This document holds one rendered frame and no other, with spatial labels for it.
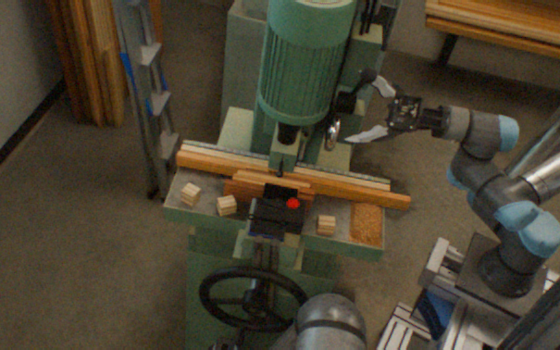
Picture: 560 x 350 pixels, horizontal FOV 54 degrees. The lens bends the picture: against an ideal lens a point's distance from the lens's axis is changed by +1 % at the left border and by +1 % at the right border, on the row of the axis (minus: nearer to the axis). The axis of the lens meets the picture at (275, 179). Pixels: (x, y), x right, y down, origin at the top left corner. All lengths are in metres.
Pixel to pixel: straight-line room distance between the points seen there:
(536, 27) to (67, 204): 2.58
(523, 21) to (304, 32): 2.31
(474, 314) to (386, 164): 1.51
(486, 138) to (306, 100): 0.39
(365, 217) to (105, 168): 1.65
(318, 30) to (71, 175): 1.91
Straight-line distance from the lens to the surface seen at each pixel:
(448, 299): 1.75
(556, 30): 3.41
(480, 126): 1.23
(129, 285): 2.41
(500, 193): 1.25
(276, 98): 1.27
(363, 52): 1.47
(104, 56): 2.80
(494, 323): 1.72
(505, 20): 3.34
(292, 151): 1.42
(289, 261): 1.41
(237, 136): 1.83
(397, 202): 1.58
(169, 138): 2.59
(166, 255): 2.49
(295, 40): 1.16
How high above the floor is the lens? 2.05
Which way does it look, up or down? 47 degrees down
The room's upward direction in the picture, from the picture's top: 11 degrees clockwise
